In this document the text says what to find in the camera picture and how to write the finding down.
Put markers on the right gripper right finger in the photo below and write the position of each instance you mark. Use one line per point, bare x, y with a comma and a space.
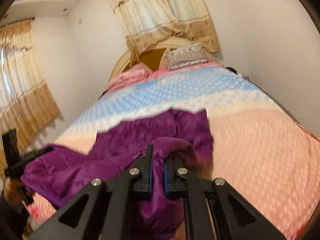
214, 209

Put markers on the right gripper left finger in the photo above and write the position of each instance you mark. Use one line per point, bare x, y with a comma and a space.
102, 209

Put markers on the purple puffer jacket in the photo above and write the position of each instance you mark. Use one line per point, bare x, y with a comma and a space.
62, 173

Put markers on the person's left hand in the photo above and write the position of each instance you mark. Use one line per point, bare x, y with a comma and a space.
11, 198

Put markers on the beige side window curtain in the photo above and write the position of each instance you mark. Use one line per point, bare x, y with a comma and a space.
27, 104

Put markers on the patterned bed quilt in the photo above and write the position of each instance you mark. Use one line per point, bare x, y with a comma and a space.
261, 150

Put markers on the folded pink blanket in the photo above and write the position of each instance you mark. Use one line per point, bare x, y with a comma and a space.
138, 73

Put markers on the striped grey pillow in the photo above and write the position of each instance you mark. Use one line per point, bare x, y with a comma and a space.
186, 56

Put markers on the cream wooden headboard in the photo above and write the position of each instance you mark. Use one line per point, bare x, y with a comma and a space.
151, 57

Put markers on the beige lace curtain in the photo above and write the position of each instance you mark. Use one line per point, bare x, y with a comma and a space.
148, 22

